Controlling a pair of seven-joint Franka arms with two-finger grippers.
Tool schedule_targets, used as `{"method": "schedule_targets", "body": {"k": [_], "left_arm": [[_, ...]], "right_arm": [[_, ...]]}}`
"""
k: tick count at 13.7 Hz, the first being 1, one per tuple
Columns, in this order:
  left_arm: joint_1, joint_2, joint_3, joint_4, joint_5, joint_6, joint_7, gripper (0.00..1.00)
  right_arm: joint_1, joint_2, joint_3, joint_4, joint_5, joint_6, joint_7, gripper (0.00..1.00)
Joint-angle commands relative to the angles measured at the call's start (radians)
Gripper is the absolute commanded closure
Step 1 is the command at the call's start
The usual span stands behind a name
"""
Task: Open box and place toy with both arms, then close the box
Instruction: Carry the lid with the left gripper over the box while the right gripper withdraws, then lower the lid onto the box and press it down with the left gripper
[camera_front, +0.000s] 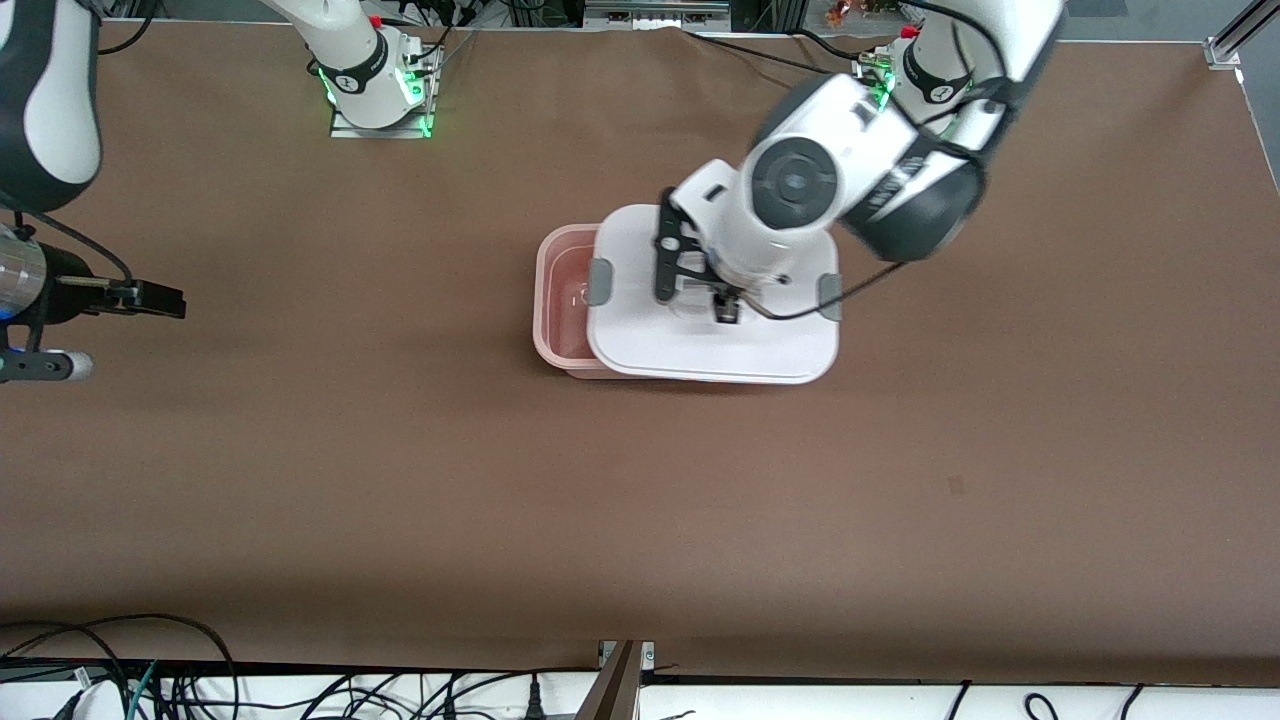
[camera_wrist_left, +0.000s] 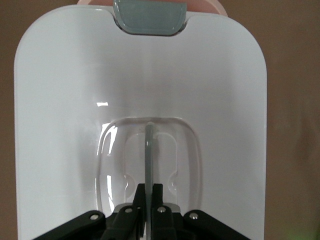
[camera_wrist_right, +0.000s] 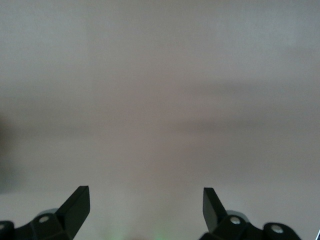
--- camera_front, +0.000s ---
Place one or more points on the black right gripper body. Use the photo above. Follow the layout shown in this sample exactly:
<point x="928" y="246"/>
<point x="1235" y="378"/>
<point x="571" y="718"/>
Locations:
<point x="66" y="287"/>

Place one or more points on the white box lid grey latches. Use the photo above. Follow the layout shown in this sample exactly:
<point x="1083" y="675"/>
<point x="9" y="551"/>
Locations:
<point x="700" y="355"/>

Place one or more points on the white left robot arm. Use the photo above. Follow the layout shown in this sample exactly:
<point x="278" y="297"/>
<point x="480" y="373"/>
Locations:
<point x="800" y="180"/>

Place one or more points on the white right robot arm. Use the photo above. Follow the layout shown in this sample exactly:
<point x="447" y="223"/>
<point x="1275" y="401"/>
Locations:
<point x="60" y="110"/>

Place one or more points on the pink plastic box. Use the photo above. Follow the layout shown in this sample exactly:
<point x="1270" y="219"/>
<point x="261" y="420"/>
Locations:
<point x="560" y="300"/>

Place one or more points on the grey metal fixture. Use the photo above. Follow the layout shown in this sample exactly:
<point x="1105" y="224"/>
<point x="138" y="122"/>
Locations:
<point x="650" y="15"/>

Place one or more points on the orange figurine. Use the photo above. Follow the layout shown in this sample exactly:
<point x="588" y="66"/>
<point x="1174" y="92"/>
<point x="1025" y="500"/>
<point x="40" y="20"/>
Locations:
<point x="840" y="12"/>

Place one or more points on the black power plug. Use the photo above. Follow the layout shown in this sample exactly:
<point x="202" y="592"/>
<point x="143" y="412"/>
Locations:
<point x="535" y="700"/>

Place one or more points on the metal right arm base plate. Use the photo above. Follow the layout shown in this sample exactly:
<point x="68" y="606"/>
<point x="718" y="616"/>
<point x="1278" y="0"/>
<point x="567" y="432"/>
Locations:
<point x="345" y="128"/>

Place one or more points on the aluminium post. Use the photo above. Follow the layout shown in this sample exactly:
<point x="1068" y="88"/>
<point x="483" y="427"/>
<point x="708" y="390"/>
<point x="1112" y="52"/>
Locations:
<point x="615" y="690"/>

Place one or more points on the aluminium frame profile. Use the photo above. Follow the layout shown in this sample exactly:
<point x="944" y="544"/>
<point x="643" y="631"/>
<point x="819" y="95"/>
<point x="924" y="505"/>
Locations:
<point x="1235" y="45"/>

